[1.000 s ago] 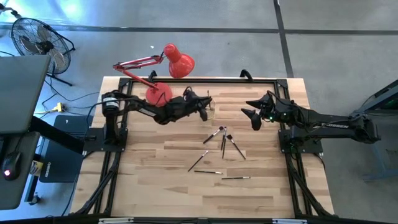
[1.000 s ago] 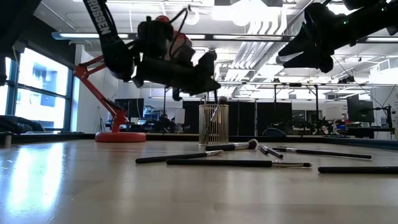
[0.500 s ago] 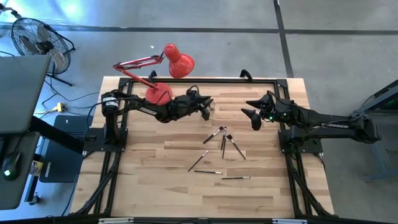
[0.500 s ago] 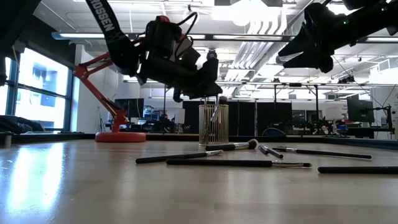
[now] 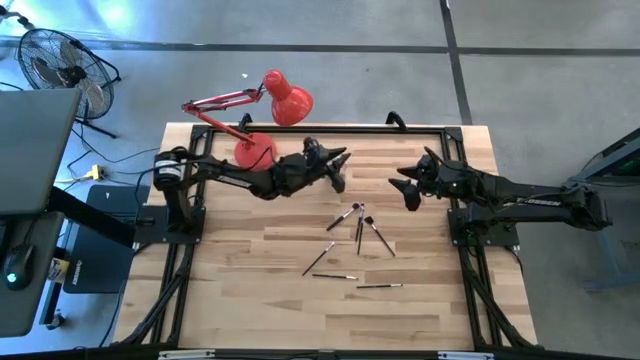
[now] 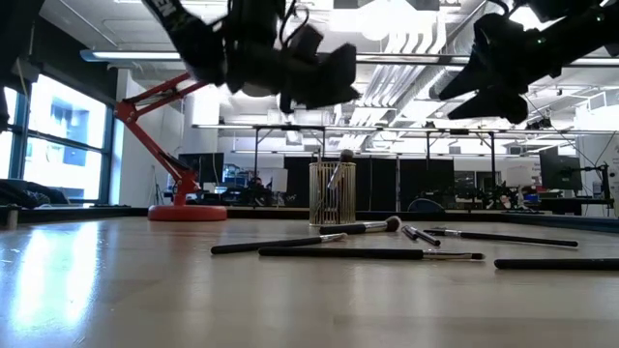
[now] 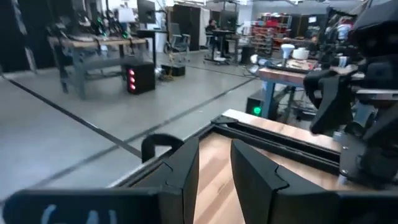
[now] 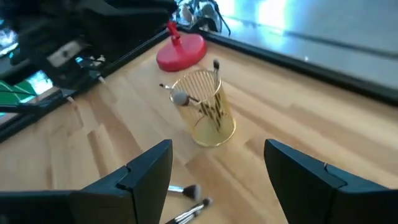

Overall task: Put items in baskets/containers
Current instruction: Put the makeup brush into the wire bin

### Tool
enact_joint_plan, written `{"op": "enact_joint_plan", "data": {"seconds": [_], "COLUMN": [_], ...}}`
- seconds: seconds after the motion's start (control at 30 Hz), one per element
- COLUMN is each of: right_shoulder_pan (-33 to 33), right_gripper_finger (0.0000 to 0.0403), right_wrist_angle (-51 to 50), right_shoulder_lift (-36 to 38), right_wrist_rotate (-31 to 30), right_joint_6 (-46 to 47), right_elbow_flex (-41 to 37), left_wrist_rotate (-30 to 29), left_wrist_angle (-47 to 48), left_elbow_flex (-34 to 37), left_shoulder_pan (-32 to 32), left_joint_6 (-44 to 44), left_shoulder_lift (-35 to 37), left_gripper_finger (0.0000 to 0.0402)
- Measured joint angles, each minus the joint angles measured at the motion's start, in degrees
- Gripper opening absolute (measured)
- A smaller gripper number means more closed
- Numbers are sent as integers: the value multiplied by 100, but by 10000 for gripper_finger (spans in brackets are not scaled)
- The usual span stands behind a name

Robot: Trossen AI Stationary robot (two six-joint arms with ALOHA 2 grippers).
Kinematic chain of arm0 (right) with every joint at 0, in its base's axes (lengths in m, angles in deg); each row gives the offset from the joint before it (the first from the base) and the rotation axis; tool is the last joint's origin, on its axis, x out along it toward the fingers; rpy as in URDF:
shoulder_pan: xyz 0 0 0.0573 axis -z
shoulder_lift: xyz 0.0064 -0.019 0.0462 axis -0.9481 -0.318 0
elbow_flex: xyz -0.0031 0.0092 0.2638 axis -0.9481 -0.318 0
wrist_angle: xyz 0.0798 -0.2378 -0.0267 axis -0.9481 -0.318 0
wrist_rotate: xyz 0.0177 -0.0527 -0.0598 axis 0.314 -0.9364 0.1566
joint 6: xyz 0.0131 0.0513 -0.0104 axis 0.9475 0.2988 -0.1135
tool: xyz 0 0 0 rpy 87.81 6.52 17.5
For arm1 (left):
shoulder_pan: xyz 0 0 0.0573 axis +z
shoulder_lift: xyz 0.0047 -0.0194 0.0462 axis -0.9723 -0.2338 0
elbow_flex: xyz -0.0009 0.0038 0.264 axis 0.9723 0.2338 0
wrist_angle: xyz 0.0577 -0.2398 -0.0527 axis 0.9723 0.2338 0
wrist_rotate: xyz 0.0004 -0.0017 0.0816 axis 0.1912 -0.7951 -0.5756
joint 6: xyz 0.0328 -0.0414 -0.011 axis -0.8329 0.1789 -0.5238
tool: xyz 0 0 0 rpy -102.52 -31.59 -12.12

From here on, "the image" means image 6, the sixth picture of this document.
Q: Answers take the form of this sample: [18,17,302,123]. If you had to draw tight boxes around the grey post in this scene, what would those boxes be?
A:
[3,204,21,231]

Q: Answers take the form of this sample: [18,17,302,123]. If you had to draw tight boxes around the gold wire brush cup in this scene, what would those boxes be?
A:
[309,160,358,227]

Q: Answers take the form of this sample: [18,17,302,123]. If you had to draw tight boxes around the black round-head makeup brush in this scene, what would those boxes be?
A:
[327,147,357,190]

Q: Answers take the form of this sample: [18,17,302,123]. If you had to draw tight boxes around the white board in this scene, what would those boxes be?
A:
[269,167,289,194]

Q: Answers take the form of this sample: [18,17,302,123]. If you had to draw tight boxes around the red desk lamp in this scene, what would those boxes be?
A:
[113,71,280,222]

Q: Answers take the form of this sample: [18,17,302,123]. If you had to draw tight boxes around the person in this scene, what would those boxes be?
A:
[245,176,273,207]

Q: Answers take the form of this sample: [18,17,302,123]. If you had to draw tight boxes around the black aluminium table frame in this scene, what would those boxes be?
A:
[18,205,619,234]

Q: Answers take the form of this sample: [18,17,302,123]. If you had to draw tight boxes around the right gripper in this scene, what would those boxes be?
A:
[437,12,562,125]

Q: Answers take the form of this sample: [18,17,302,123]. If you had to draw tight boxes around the black bag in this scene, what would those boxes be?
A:
[0,178,70,212]

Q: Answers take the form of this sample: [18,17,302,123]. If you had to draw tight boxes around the black computer monitor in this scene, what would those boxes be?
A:
[177,152,226,185]
[539,153,584,192]

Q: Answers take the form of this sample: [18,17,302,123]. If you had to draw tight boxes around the large powder makeup brush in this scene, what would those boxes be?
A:
[318,215,403,237]

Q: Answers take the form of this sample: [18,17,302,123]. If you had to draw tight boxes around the ceiling light strip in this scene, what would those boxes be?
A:
[79,47,183,64]

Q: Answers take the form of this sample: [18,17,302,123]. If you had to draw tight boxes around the large window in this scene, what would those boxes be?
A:
[0,72,116,205]

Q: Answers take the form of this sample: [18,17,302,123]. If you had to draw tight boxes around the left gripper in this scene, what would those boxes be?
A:
[224,0,362,115]

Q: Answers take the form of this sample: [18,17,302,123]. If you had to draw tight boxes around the black chair back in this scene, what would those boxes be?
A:
[407,197,447,214]

